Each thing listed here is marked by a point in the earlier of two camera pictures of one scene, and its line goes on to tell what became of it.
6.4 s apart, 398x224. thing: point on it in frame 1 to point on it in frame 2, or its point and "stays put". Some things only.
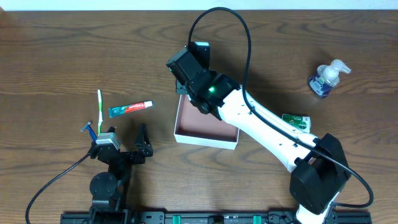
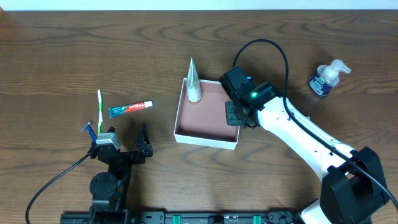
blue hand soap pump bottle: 326,78 stays put
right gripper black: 181,88 to 233,116
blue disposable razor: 91,131 stays put
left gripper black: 125,155 stays put
